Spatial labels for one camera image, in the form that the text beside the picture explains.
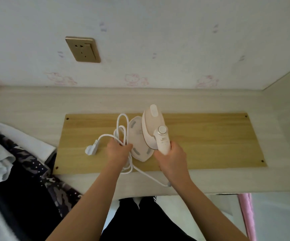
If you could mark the person's right hand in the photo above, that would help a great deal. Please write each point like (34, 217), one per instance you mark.
(173, 163)

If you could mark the person's left hand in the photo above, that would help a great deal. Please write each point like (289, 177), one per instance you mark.
(117, 154)

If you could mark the person's left fingers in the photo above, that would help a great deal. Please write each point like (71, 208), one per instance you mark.
(118, 145)

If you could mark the person's right thumb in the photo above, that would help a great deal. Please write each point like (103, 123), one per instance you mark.
(158, 154)

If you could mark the white pink handheld steam iron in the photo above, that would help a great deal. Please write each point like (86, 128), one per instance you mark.
(150, 127)

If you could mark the person's right forearm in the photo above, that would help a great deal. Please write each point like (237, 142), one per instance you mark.
(205, 210)

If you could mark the person's left forearm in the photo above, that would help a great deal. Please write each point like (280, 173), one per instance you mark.
(89, 203)

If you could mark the light wooden board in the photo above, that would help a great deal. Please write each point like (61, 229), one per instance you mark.
(210, 140)

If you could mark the person's black trousers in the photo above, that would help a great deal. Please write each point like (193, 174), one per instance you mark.
(145, 220)

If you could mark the camouflage print garment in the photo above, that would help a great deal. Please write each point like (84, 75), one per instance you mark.
(59, 195)

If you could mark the white folded cloth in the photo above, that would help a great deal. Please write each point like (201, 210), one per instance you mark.
(27, 143)

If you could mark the pink cloth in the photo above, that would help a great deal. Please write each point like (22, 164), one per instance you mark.
(247, 218)

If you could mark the black garment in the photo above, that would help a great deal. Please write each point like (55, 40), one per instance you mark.
(24, 205)

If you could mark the gold wall socket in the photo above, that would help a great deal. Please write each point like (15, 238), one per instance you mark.
(82, 49)

